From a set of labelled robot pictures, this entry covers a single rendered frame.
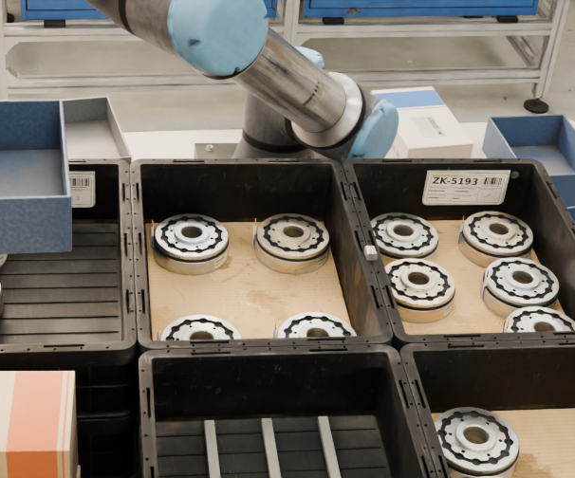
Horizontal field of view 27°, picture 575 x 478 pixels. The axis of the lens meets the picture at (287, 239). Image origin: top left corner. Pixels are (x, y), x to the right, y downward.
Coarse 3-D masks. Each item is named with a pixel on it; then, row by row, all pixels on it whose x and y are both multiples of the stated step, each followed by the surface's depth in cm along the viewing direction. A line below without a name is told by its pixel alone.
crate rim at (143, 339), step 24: (336, 168) 168; (144, 240) 151; (360, 240) 155; (144, 264) 147; (360, 264) 151; (144, 288) 143; (144, 312) 142; (384, 312) 143; (144, 336) 136; (360, 336) 139; (384, 336) 140
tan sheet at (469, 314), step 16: (432, 224) 177; (448, 224) 177; (448, 240) 174; (448, 256) 170; (464, 256) 171; (464, 272) 168; (480, 272) 168; (464, 288) 165; (464, 304) 162; (480, 304) 162; (560, 304) 164; (448, 320) 159; (464, 320) 159; (480, 320) 160; (496, 320) 160
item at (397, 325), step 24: (360, 192) 164; (552, 192) 168; (360, 216) 159; (384, 288) 147; (408, 336) 140; (432, 336) 140; (456, 336) 141; (480, 336) 141; (504, 336) 142; (528, 336) 142; (552, 336) 142
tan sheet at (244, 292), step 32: (224, 224) 172; (256, 224) 173; (256, 256) 167; (160, 288) 159; (192, 288) 160; (224, 288) 160; (256, 288) 161; (288, 288) 162; (320, 288) 162; (160, 320) 154; (224, 320) 155; (256, 320) 156
